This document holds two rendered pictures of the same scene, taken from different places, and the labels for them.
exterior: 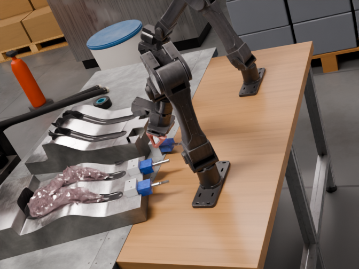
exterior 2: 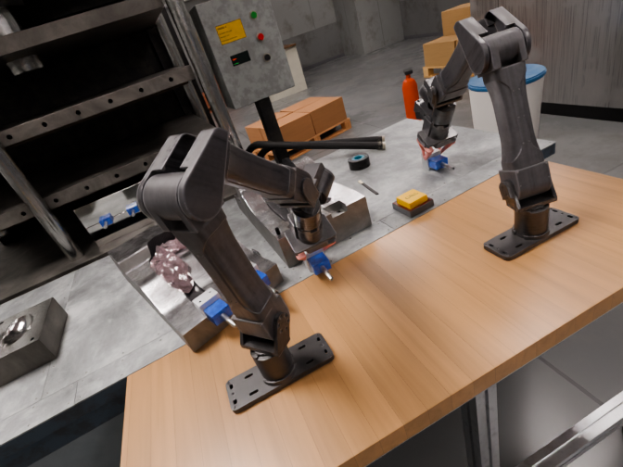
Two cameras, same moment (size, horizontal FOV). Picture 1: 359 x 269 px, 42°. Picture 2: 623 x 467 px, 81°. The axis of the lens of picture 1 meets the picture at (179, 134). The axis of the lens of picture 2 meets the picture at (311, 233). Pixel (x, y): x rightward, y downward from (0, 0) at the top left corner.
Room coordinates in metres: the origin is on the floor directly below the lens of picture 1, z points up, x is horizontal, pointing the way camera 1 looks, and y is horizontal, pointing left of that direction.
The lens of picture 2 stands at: (0.90, -0.46, 1.33)
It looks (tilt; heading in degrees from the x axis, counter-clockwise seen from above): 30 degrees down; 46
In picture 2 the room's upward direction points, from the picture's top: 19 degrees counter-clockwise
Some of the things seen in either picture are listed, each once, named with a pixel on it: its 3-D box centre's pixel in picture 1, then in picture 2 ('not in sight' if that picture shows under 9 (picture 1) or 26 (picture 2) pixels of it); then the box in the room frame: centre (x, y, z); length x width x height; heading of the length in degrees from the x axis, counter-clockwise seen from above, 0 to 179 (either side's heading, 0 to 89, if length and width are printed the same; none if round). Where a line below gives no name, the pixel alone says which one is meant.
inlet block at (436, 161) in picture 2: not in sight; (439, 162); (1.93, -0.05, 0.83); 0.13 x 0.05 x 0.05; 53
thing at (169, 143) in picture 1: (169, 144); (320, 265); (1.39, 0.04, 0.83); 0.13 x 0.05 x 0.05; 58
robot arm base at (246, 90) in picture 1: (250, 73); (530, 219); (1.64, -0.34, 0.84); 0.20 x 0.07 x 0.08; 149
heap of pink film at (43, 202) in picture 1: (64, 188); (183, 251); (1.26, 0.40, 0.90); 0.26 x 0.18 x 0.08; 79
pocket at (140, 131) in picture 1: (137, 136); not in sight; (1.45, 0.14, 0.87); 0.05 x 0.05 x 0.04; 62
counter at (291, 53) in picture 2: not in sight; (266, 72); (7.57, 6.08, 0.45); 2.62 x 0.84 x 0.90; 59
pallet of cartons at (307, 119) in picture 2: not in sight; (298, 127); (4.23, 2.60, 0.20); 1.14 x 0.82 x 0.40; 158
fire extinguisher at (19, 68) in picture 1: (27, 80); (412, 102); (4.37, 1.15, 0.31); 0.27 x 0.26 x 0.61; 167
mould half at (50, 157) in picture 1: (91, 134); (289, 197); (1.61, 0.31, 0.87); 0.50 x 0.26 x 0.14; 62
